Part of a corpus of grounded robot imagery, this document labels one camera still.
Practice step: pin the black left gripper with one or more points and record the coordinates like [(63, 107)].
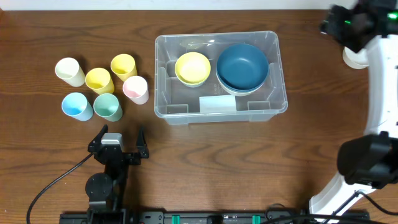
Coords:
[(126, 157)]

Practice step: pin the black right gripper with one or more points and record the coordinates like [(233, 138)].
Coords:
[(329, 23)]

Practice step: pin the white small bowl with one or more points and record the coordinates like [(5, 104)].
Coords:
[(355, 60)]

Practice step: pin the pink plastic cup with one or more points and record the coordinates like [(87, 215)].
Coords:
[(136, 89)]

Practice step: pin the yellow small bowl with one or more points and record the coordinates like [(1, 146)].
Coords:
[(193, 67)]

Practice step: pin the dark blue large bowl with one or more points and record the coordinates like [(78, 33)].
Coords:
[(242, 66)]

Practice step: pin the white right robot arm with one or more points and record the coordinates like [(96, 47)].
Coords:
[(368, 163)]

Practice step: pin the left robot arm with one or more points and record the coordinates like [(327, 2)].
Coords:
[(106, 189)]

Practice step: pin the mint green plastic cup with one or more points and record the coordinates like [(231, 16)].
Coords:
[(107, 106)]

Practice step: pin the light blue plastic cup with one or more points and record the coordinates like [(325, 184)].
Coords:
[(77, 106)]

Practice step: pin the yellow plastic cup front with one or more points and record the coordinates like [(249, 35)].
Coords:
[(99, 80)]

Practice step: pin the yellow plastic cup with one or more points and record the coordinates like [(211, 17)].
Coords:
[(99, 80), (124, 66)]

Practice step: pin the clear plastic storage bin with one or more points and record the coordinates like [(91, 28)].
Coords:
[(179, 104)]

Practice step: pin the yellow plastic cup rear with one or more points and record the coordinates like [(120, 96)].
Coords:
[(124, 66)]

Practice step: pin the cream white plastic cup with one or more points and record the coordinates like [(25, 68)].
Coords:
[(69, 70)]

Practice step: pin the white label in bin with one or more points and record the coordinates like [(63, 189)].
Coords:
[(217, 104)]

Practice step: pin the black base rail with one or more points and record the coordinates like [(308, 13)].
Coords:
[(170, 218)]

